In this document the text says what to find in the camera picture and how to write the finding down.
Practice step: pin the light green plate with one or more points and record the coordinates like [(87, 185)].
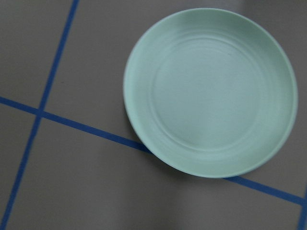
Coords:
[(210, 92)]

